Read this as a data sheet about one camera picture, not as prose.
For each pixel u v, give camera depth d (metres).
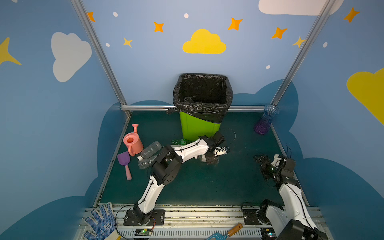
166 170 0.53
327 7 0.70
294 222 0.43
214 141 0.75
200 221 0.74
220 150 0.83
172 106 0.80
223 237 0.69
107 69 0.93
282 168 0.65
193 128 0.93
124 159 0.93
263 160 0.77
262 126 1.03
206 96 1.01
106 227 0.71
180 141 1.01
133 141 0.91
